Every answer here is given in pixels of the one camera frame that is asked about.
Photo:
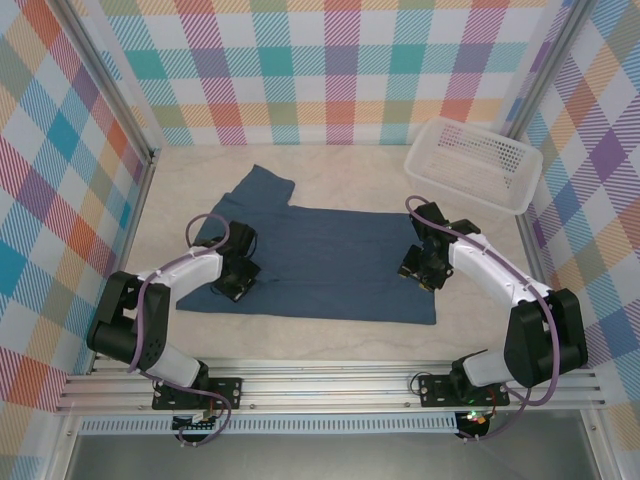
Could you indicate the white perforated plastic basket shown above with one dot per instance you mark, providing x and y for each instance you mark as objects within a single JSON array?
[{"x": 475, "y": 165}]

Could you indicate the small black circuit board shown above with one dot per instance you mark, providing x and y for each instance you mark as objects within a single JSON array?
[
  {"x": 475, "y": 419},
  {"x": 195, "y": 422}
]

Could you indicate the aluminium side rail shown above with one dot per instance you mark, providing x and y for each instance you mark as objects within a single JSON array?
[
  {"x": 140, "y": 200},
  {"x": 526, "y": 237}
]

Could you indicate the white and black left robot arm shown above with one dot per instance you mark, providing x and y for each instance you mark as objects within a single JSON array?
[{"x": 195, "y": 270}]

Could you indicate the blue t-shirt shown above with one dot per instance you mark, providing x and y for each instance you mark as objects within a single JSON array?
[{"x": 325, "y": 260}]

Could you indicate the aluminium corner post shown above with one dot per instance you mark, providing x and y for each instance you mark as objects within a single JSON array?
[
  {"x": 540, "y": 70},
  {"x": 107, "y": 80}
]

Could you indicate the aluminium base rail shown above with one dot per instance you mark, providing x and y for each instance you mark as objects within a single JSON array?
[{"x": 325, "y": 390}]

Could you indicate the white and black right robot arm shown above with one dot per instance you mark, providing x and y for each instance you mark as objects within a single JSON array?
[{"x": 485, "y": 270}]

